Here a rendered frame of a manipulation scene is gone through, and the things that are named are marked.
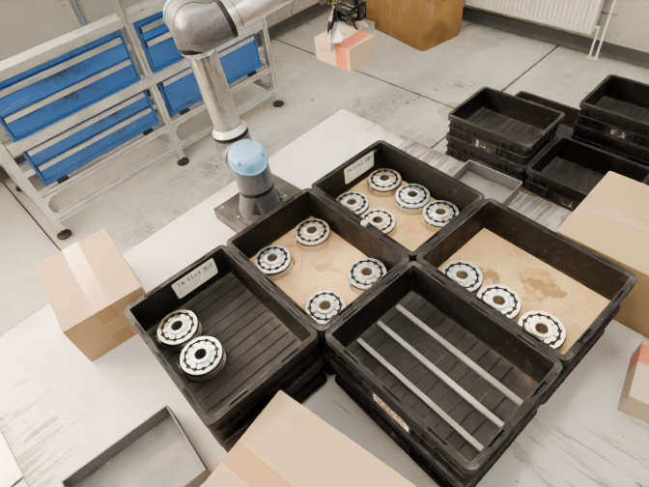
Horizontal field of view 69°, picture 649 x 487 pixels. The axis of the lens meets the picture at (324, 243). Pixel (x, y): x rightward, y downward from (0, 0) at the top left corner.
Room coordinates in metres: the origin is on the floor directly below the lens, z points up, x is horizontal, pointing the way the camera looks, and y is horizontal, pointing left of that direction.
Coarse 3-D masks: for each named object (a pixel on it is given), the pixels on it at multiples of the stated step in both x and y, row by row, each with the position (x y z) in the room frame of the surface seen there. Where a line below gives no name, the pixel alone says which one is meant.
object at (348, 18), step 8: (336, 0) 1.54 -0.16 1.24; (344, 0) 1.52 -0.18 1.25; (352, 0) 1.49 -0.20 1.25; (360, 0) 1.52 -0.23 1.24; (336, 8) 1.52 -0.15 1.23; (344, 8) 1.49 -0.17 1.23; (352, 8) 1.48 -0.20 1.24; (360, 8) 1.50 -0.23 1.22; (336, 16) 1.52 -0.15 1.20; (344, 16) 1.51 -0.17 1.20; (352, 16) 1.49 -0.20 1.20; (360, 16) 1.50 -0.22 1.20
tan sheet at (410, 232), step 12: (372, 204) 1.04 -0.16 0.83; (384, 204) 1.04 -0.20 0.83; (396, 216) 0.98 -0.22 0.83; (408, 216) 0.97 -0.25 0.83; (420, 216) 0.96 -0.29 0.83; (396, 228) 0.93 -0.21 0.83; (408, 228) 0.92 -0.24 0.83; (420, 228) 0.91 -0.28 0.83; (396, 240) 0.89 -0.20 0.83; (408, 240) 0.88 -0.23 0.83; (420, 240) 0.87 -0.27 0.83
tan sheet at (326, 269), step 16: (288, 240) 0.95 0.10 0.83; (336, 240) 0.92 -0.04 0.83; (304, 256) 0.88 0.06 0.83; (320, 256) 0.87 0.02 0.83; (336, 256) 0.86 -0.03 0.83; (352, 256) 0.85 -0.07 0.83; (304, 272) 0.82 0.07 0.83; (320, 272) 0.81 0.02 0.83; (336, 272) 0.80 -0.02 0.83; (288, 288) 0.78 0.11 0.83; (304, 288) 0.77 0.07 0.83; (320, 288) 0.76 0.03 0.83; (336, 288) 0.75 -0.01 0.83; (304, 304) 0.72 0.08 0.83
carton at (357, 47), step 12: (324, 36) 1.57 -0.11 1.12; (348, 36) 1.55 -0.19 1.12; (360, 36) 1.53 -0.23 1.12; (372, 36) 1.52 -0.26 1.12; (324, 48) 1.54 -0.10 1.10; (336, 48) 1.49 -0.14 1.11; (348, 48) 1.46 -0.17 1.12; (360, 48) 1.48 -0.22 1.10; (372, 48) 1.52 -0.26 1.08; (324, 60) 1.54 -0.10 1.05; (336, 60) 1.50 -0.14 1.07; (348, 60) 1.46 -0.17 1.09; (360, 60) 1.48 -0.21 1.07
